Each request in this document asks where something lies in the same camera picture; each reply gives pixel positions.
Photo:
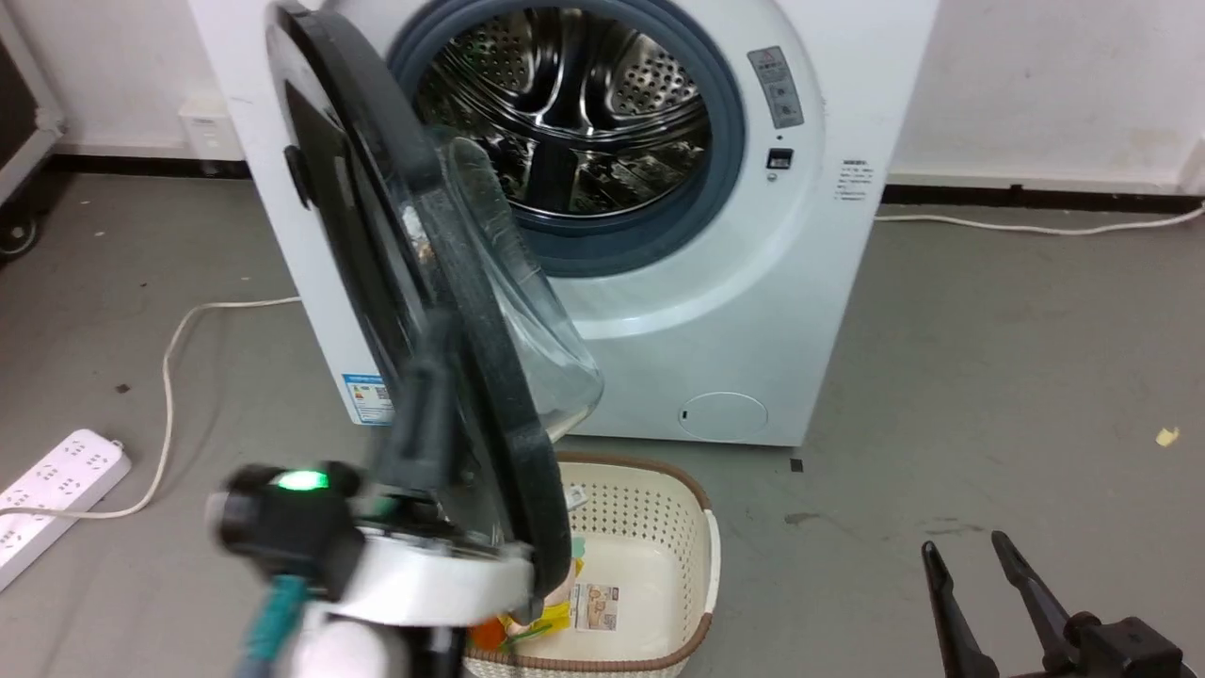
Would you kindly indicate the grey warning sticker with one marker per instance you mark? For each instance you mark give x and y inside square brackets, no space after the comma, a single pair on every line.
[778,87]

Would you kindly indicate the grey rubber door gasket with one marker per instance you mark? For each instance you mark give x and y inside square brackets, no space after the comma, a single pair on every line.
[725,179]

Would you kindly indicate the round white filter cover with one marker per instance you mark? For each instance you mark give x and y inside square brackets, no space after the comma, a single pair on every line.
[723,415]

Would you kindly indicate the white front-load washing machine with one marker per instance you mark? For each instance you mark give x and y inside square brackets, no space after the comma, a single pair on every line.
[810,311]

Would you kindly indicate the yellow floor scrap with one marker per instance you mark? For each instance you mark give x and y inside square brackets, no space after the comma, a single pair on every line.
[1167,436]

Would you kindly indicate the black round glass washer door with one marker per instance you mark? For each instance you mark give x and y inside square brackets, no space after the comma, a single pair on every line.
[377,245]

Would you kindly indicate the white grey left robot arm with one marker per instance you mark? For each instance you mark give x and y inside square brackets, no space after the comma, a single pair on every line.
[367,654]

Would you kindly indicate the white wall outlet box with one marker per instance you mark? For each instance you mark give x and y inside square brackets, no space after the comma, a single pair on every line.
[209,127]

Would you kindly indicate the cream brown-rimmed laundry basket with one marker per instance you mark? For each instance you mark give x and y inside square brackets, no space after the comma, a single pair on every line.
[650,527]

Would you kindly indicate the small printed text label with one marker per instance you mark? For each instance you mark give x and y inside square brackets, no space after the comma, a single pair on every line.
[855,179]

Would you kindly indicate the blue energy label sticker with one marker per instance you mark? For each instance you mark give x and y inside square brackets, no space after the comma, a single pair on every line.
[369,399]

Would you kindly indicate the white power strip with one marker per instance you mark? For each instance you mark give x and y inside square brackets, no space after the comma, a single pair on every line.
[52,490]

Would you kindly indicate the steel perforated washer drum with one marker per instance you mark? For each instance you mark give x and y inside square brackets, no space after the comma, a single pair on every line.
[574,104]

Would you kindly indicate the printed paper basket label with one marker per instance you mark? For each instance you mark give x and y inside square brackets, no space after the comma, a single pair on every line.
[595,607]

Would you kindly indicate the black door latch socket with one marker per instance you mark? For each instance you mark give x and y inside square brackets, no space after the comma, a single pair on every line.
[779,158]

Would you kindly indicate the black white-framed wheeled cart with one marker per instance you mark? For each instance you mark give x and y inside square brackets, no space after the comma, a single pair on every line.
[21,122]

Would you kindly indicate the yellow toy item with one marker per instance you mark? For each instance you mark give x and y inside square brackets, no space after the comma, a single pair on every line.
[551,619]

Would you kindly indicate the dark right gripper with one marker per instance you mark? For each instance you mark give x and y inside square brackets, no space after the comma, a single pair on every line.
[1120,654]

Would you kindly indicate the orange toy item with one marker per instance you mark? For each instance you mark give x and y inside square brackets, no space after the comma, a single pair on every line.
[486,633]

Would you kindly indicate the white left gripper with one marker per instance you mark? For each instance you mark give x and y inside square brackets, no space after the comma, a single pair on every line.
[424,584]

